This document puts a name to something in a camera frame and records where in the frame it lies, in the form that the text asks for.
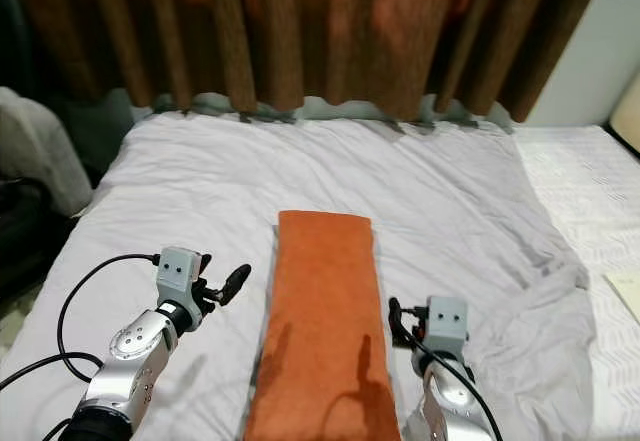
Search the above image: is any cream cushion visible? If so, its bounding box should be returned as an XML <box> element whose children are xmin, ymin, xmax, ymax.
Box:
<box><xmin>608</xmin><ymin>96</ymin><xmax>640</xmax><ymax>154</ymax></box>

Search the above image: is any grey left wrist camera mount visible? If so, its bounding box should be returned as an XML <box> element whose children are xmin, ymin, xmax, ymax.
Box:
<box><xmin>157</xmin><ymin>248</ymin><xmax>202</xmax><ymax>308</ymax></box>

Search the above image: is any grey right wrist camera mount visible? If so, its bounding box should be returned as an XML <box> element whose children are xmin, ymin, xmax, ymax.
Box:
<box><xmin>426</xmin><ymin>296</ymin><xmax>470</xmax><ymax>353</ymax></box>

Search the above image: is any pale green headboard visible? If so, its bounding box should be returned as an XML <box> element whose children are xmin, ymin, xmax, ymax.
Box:
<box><xmin>130</xmin><ymin>93</ymin><xmax>517</xmax><ymax>129</ymax></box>

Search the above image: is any white booklet with city photo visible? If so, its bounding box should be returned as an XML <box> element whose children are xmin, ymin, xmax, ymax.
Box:
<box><xmin>605</xmin><ymin>274</ymin><xmax>640</xmax><ymax>324</ymax></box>

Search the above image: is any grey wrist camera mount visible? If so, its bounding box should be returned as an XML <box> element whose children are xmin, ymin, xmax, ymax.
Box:
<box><xmin>157</xmin><ymin>248</ymin><xmax>202</xmax><ymax>308</ymax></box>
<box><xmin>426</xmin><ymin>296</ymin><xmax>470</xmax><ymax>353</ymax></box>

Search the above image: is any orange rectangular pillow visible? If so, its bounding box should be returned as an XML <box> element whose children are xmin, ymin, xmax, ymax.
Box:
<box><xmin>243</xmin><ymin>210</ymin><xmax>401</xmax><ymax>441</ymax></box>

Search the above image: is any grey bed sheet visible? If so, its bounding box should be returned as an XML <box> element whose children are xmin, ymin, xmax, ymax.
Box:
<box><xmin>5</xmin><ymin>111</ymin><xmax>597</xmax><ymax>441</ymax></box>

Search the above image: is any brown curtain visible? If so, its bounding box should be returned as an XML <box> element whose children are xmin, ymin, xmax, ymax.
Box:
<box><xmin>0</xmin><ymin>0</ymin><xmax>613</xmax><ymax>125</ymax></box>

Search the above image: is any black chair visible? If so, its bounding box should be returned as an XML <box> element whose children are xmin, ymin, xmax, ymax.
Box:
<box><xmin>0</xmin><ymin>0</ymin><xmax>63</xmax><ymax>302</ymax></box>

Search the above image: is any white patterned mattress cover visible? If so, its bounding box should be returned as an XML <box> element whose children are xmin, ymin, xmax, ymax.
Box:
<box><xmin>510</xmin><ymin>126</ymin><xmax>640</xmax><ymax>441</ymax></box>

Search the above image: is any light grey draped cloth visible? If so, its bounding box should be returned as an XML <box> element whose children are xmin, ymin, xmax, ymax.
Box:
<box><xmin>0</xmin><ymin>86</ymin><xmax>94</xmax><ymax>217</ymax></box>

